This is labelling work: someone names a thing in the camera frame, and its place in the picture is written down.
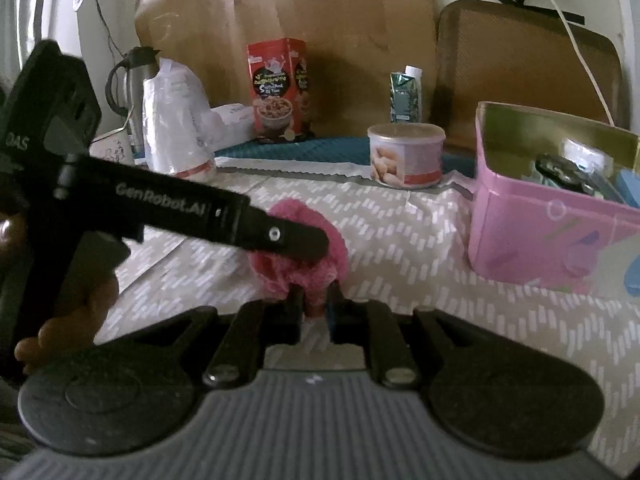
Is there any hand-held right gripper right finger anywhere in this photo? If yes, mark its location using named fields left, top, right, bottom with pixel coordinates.
left=325, top=282, right=501, bottom=388

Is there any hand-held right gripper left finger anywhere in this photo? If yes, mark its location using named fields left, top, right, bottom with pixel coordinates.
left=122, top=285, right=307, bottom=388

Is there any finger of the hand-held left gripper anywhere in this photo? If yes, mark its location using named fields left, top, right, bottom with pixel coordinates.
left=242, top=205, right=331, bottom=263

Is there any pink box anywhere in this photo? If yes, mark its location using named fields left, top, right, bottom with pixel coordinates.
left=467, top=101, right=640, bottom=296

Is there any camouflage pouch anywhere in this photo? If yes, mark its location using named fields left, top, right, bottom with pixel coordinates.
left=522, top=152, right=626, bottom=206

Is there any blue white tissue pack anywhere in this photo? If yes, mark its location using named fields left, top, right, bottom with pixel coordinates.
left=562, top=139, right=613, bottom=168

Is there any blue cloth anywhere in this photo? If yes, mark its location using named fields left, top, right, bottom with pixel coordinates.
left=617, top=169, right=640, bottom=208

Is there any person's left hand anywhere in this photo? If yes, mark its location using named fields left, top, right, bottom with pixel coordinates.
left=15, top=279, right=121, bottom=377

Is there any white enamel mug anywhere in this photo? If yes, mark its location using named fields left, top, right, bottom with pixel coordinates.
left=89, top=127, right=136, bottom=166

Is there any bagged stack of paper cups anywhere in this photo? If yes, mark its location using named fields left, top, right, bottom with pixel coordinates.
left=142, top=57, right=217, bottom=183

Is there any teal mat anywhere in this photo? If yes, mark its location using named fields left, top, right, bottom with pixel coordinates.
left=215, top=135, right=476, bottom=178

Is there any steel thermos kettle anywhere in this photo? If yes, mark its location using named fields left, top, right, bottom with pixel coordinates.
left=105, top=46, right=161, bottom=156

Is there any beige patterned tablecloth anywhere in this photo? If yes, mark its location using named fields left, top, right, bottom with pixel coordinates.
left=90, top=160, right=640, bottom=476

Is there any white plastic bag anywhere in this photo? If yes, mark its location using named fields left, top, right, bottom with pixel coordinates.
left=207, top=103, right=256, bottom=148

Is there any round cookie tin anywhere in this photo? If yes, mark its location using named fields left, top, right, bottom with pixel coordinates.
left=367, top=122, right=446, bottom=190

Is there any red snack box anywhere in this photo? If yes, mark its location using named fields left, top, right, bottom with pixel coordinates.
left=246, top=37, right=313, bottom=142

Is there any green drink carton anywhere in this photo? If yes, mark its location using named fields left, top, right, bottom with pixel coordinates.
left=389, top=66, right=423, bottom=125

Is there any large wooden board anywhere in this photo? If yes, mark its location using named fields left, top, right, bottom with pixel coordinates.
left=134, top=0, right=441, bottom=138

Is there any brown tray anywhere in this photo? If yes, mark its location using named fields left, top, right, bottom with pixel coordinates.
left=431, top=0, right=623, bottom=153

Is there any black tape strip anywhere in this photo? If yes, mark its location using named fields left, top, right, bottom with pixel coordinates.
left=475, top=0, right=586, bottom=25

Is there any thin black cable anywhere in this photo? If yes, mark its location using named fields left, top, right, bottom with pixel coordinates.
left=82, top=0, right=126, bottom=61

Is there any white cable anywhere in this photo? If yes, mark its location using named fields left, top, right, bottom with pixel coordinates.
left=520, top=0, right=616, bottom=126

